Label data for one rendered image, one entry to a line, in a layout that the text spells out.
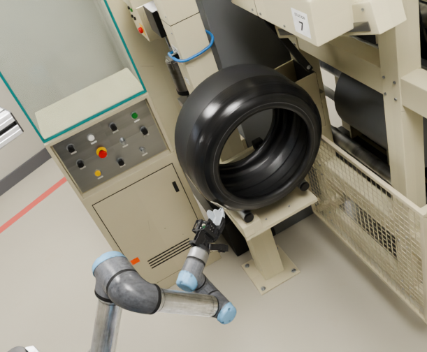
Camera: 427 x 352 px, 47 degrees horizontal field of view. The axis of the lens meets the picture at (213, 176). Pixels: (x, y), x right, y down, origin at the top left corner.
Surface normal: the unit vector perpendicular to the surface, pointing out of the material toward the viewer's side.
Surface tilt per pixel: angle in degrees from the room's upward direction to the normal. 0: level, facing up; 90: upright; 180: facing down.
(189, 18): 90
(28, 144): 90
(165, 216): 90
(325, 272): 0
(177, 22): 90
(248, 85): 16
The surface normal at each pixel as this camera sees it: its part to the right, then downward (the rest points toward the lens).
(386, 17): 0.29, 0.25
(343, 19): 0.40, 0.49
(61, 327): -0.29, -0.73
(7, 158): 0.69, 0.29
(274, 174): -0.51, -0.59
